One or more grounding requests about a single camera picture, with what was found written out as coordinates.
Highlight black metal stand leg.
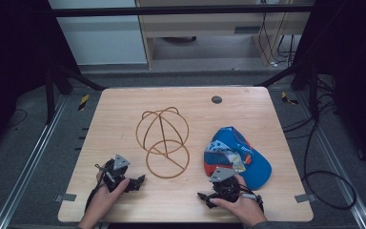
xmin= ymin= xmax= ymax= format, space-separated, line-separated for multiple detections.
xmin=43 ymin=58 xmax=109 ymax=126
xmin=254 ymin=61 xmax=321 ymax=121

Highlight person's right hand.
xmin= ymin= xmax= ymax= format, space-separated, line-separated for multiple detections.
xmin=209 ymin=174 xmax=269 ymax=228

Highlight aluminium floor rail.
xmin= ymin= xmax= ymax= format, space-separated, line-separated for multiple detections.
xmin=0 ymin=94 xmax=70 ymax=229
xmin=294 ymin=90 xmax=366 ymax=229

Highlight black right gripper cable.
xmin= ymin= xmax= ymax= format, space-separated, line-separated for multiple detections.
xmin=239 ymin=185 xmax=265 ymax=214

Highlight black looped floor cable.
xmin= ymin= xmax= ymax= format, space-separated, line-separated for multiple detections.
xmin=281 ymin=92 xmax=358 ymax=212

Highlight white cabinet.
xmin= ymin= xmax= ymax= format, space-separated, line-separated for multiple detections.
xmin=47 ymin=0 xmax=150 ymax=67

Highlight person's left hand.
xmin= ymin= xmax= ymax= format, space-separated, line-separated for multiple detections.
xmin=82 ymin=171 xmax=131 ymax=221

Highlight black curtain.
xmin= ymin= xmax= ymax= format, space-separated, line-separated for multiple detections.
xmin=0 ymin=0 xmax=81 ymax=160
xmin=292 ymin=0 xmax=366 ymax=179

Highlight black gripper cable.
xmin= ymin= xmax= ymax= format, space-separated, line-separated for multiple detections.
xmin=239 ymin=185 xmax=265 ymax=214
xmin=84 ymin=162 xmax=109 ymax=213

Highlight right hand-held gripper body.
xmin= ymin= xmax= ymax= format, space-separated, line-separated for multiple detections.
xmin=208 ymin=167 xmax=242 ymax=204

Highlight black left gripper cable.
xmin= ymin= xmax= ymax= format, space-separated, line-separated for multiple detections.
xmin=84 ymin=162 xmax=109 ymax=213

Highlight black cables under desk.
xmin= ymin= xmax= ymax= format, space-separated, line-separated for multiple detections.
xmin=256 ymin=0 xmax=297 ymax=69

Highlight light wooden desk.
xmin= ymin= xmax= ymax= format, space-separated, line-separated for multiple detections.
xmin=134 ymin=0 xmax=316 ymax=71

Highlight yellow and black tape strip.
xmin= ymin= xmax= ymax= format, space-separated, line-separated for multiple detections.
xmin=280 ymin=91 xmax=300 ymax=106
xmin=77 ymin=93 xmax=91 ymax=112

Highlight copper wire hat stand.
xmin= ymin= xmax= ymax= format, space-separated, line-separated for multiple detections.
xmin=134 ymin=106 xmax=191 ymax=180

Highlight blue and red cap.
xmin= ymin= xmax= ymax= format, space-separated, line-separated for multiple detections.
xmin=203 ymin=125 xmax=273 ymax=192

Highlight thin black floor cable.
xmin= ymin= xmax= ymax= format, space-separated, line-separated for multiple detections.
xmin=3 ymin=108 xmax=29 ymax=130

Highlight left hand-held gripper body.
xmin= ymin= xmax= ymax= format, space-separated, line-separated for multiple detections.
xmin=102 ymin=154 xmax=132 ymax=193

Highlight black horizontal frame bar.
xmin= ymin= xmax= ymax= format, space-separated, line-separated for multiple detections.
xmin=46 ymin=4 xmax=315 ymax=18

